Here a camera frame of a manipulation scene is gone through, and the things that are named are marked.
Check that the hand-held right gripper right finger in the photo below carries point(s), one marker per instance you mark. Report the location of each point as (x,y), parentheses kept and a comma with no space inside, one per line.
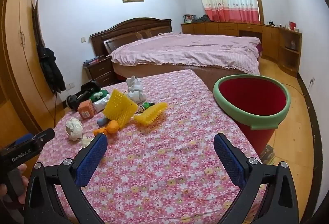
(228,159)

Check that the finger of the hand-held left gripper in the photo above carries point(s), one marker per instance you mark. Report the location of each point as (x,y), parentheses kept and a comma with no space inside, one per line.
(45,134)

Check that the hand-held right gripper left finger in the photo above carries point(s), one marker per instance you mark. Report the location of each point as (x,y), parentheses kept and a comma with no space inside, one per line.
(92,159)

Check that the small cream paper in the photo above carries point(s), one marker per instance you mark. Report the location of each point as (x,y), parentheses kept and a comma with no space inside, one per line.
(86,141)

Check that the white paper ball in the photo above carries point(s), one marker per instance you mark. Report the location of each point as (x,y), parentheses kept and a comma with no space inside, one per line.
(74,129)

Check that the light blue plastic item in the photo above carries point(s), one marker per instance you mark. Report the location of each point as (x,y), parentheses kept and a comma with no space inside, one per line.
(102,121)

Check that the orange cardboard box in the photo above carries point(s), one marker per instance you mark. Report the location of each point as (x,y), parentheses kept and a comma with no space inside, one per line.
(87,109)

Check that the white plastic packet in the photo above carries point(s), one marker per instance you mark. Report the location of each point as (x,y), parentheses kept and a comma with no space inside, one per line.
(101,105)

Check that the yellow spiky plastic basket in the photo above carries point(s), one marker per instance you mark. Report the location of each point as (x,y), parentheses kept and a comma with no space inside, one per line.
(118,106)

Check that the red bucket with green rim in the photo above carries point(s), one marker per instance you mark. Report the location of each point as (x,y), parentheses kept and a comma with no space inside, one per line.
(257,95)

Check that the yellow spiky plastic piece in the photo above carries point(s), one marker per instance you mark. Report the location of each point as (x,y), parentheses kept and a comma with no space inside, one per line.
(150,115)

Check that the small green toy car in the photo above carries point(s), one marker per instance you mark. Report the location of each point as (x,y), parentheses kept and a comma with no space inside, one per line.
(146,105)

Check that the white towel rabbit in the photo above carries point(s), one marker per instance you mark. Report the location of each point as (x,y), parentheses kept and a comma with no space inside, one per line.
(136,93)

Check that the person's left hand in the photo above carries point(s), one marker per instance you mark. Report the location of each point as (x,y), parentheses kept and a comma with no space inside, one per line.
(21,170)

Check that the pink floral tablecloth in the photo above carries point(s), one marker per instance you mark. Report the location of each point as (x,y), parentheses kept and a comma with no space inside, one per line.
(167,149)

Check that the black suction phone holder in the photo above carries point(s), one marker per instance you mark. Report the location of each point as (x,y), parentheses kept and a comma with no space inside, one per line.
(87,86)

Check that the black jacket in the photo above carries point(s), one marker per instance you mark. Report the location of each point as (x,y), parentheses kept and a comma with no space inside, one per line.
(51,70)

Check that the green plush pumpkin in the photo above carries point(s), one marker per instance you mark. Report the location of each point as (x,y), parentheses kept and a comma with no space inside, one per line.
(104,93)

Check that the wooden wardrobe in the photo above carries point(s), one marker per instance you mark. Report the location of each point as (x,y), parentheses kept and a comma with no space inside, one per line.
(18,59)

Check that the dark wooden nightstand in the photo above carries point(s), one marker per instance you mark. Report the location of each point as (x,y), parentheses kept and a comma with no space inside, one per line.
(100,71)

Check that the dark flat items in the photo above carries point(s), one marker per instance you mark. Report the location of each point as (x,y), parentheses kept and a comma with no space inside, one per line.
(91,61)

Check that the brown bed base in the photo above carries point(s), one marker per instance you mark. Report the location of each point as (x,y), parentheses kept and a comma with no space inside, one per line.
(164,68)

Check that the pink checked bedspread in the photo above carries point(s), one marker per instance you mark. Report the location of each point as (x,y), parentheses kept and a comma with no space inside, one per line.
(192,52)

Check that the low wooden cabinet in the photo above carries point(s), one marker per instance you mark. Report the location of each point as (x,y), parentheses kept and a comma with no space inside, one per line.
(226,30)

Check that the wooden corner shelf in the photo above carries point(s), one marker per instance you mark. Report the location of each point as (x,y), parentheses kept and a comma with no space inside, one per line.
(289,44)

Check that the dark wooden headboard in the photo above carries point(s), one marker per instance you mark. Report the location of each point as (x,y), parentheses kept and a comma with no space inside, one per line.
(128,30)

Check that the small black object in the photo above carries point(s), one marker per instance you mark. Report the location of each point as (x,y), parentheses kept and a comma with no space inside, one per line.
(271,23)

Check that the dark clothes pile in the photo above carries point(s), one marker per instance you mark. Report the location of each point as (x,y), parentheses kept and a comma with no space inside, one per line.
(203,18)

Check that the small red box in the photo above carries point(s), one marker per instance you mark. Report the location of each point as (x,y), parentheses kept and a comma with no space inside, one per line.
(293,25)

